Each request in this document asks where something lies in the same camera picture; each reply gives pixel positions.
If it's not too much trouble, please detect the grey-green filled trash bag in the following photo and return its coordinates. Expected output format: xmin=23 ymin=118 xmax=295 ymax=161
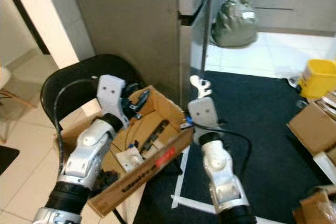
xmin=211 ymin=0 xmax=259 ymax=48

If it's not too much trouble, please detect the black floor mat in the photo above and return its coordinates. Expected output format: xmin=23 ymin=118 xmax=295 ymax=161
xmin=0 ymin=145 xmax=21 ymax=175

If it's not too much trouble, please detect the small black trash item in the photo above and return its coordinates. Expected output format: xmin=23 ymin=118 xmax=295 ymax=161
xmin=97 ymin=168 xmax=120 ymax=189

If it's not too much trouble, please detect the grey cabinet side panel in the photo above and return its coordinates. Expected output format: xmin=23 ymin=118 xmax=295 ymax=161
xmin=66 ymin=0 xmax=208 ymax=109

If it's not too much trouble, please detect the grey drawer cabinet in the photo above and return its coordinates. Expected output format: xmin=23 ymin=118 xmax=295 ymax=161
xmin=210 ymin=0 xmax=336 ymax=37

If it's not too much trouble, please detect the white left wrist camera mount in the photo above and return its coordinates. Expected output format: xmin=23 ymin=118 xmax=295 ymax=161
xmin=97 ymin=74 xmax=127 ymax=118

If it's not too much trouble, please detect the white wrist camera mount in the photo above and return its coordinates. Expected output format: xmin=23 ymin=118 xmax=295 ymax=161
xmin=187 ymin=97 xmax=221 ymax=144
xmin=97 ymin=74 xmax=127 ymax=118

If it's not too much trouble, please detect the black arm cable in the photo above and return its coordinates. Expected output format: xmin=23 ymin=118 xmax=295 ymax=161
xmin=186 ymin=119 xmax=253 ymax=177
xmin=55 ymin=78 xmax=100 ymax=178

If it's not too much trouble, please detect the long black trash item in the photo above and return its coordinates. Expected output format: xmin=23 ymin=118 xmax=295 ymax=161
xmin=139 ymin=119 xmax=172 ymax=152

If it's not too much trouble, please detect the white square trash item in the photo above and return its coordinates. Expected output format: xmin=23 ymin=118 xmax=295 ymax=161
xmin=116 ymin=147 xmax=145 ymax=173

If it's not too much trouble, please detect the printed open cardboard box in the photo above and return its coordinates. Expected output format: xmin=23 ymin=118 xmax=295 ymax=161
xmin=62 ymin=84 xmax=194 ymax=217

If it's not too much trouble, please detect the yellow plastic bucket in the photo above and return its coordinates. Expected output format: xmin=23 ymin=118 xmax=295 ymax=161
xmin=296 ymin=58 xmax=336 ymax=101

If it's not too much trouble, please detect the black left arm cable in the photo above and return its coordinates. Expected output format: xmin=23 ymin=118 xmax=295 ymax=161
xmin=55 ymin=78 xmax=100 ymax=178

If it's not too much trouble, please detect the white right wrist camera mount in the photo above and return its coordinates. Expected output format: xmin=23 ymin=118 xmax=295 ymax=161
xmin=187 ymin=97 xmax=221 ymax=144

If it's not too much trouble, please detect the dark blue carpet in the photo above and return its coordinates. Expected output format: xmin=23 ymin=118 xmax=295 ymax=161
xmin=130 ymin=70 xmax=336 ymax=224

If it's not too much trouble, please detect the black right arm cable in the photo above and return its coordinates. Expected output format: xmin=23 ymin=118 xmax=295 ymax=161
xmin=186 ymin=119 xmax=253 ymax=177

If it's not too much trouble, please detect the black folding chair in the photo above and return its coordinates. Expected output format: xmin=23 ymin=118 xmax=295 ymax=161
xmin=40 ymin=54 xmax=138 ymax=130

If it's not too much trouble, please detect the white trash piece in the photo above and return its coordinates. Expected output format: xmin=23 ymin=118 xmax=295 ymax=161
xmin=190 ymin=75 xmax=214 ymax=100

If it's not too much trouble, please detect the plain brown cardboard box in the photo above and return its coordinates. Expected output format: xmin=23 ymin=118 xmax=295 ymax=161
xmin=292 ymin=186 xmax=336 ymax=224
xmin=287 ymin=100 xmax=336 ymax=183

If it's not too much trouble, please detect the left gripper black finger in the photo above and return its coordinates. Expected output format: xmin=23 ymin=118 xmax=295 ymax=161
xmin=132 ymin=88 xmax=151 ymax=112

